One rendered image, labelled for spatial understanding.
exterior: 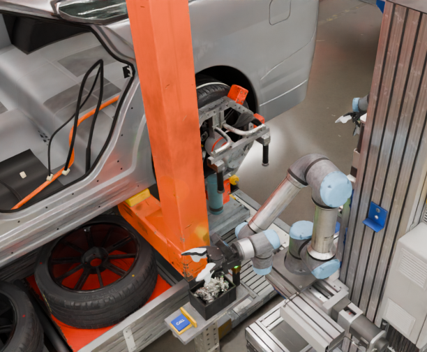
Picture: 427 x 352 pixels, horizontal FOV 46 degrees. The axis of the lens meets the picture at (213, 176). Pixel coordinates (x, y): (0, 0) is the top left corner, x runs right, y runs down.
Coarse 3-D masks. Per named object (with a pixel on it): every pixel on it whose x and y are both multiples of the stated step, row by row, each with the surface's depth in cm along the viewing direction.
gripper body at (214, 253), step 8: (216, 248) 184; (232, 248) 185; (240, 248) 182; (208, 256) 182; (216, 256) 180; (224, 256) 180; (232, 256) 183; (240, 256) 182; (224, 264) 181; (232, 264) 185; (240, 264) 186; (216, 272) 181
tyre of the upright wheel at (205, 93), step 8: (200, 80) 289; (208, 80) 290; (216, 80) 296; (200, 88) 282; (208, 88) 281; (216, 88) 283; (224, 88) 287; (200, 96) 277; (208, 96) 280; (216, 96) 284; (200, 104) 279; (240, 136) 316; (152, 160) 296
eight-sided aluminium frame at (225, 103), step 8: (224, 96) 284; (216, 104) 281; (224, 104) 279; (232, 104) 283; (200, 112) 273; (208, 112) 274; (216, 112) 278; (240, 112) 291; (200, 120) 272; (248, 128) 303; (248, 144) 311; (232, 168) 314; (224, 176) 310
